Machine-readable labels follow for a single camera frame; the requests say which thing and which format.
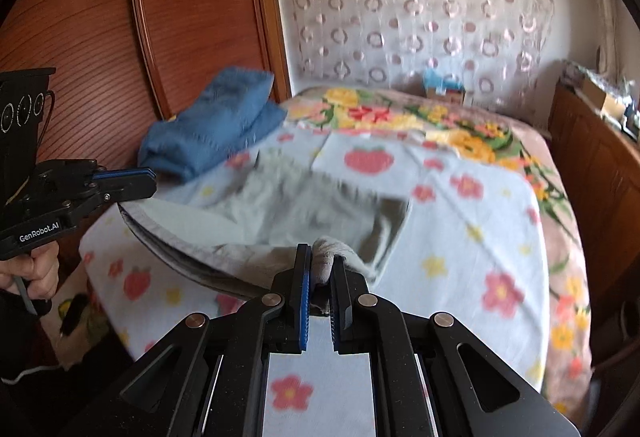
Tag circle patterned sheer curtain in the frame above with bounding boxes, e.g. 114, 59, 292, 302
272, 0, 557, 110

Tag person's left hand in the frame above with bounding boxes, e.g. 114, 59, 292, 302
0, 242, 62, 304

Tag small cardboard box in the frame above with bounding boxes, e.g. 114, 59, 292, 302
425, 84, 469, 106

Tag brown wooden wardrobe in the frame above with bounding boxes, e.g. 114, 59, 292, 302
0, 0, 294, 240

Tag wooden cabinet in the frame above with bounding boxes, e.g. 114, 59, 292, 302
546, 81, 640, 370

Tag folded blue jeans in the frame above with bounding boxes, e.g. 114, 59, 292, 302
137, 66, 289, 184

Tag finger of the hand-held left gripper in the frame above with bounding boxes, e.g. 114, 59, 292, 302
96, 175, 158, 205
94, 167, 153, 178

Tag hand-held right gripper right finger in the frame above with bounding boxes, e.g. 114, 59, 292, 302
329, 254, 582, 437

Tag person's left forearm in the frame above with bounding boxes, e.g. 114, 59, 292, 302
0, 288, 68, 385

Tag open cardboard box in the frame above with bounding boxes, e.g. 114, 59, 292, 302
581, 76, 625, 118

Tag blue plastic bag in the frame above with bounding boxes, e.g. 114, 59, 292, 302
421, 66, 464, 90

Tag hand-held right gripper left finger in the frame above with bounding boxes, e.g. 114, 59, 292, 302
65, 243, 314, 437

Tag bed with floral sheet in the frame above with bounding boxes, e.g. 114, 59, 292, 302
40, 86, 595, 420

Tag grey pants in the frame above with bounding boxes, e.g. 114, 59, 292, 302
119, 151, 415, 304

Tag light blue flowered sheet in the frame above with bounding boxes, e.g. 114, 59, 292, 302
79, 126, 552, 437

